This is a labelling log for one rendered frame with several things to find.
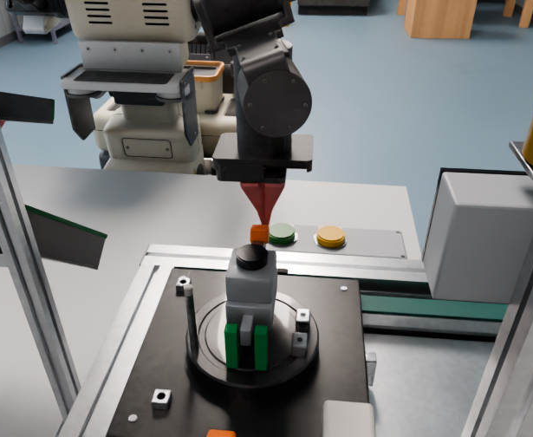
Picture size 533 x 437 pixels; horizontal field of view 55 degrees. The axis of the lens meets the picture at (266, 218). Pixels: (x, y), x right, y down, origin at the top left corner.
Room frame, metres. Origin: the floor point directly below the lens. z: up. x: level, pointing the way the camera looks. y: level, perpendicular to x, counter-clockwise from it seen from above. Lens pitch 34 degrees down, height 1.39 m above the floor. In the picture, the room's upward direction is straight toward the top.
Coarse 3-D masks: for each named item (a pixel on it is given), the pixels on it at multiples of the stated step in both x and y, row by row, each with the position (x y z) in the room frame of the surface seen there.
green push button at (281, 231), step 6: (270, 228) 0.59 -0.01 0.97; (276, 228) 0.59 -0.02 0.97; (282, 228) 0.59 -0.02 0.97; (288, 228) 0.59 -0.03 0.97; (294, 228) 0.60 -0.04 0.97; (270, 234) 0.58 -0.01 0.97; (276, 234) 0.58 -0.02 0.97; (282, 234) 0.58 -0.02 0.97; (288, 234) 0.58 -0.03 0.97; (294, 234) 0.58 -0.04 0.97; (270, 240) 0.58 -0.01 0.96; (276, 240) 0.57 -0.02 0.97; (282, 240) 0.57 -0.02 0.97; (288, 240) 0.57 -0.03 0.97
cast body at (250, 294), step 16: (240, 256) 0.37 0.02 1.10; (256, 256) 0.37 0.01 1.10; (272, 256) 0.38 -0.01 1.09; (240, 272) 0.36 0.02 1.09; (256, 272) 0.36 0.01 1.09; (272, 272) 0.36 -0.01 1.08; (240, 288) 0.35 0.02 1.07; (256, 288) 0.35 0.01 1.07; (272, 288) 0.35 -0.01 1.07; (240, 304) 0.35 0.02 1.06; (256, 304) 0.35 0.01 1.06; (272, 304) 0.35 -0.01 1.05; (240, 320) 0.35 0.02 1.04; (256, 320) 0.35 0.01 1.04; (272, 320) 0.35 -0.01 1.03; (240, 336) 0.33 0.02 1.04
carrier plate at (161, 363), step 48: (192, 288) 0.47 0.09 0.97; (288, 288) 0.47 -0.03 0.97; (336, 288) 0.47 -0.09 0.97; (336, 336) 0.39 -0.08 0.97; (144, 384) 0.33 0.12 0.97; (192, 384) 0.33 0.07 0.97; (336, 384) 0.33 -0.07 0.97; (144, 432) 0.27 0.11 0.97; (192, 432) 0.27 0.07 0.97; (240, 432) 0.27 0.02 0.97; (288, 432) 0.27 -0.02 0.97
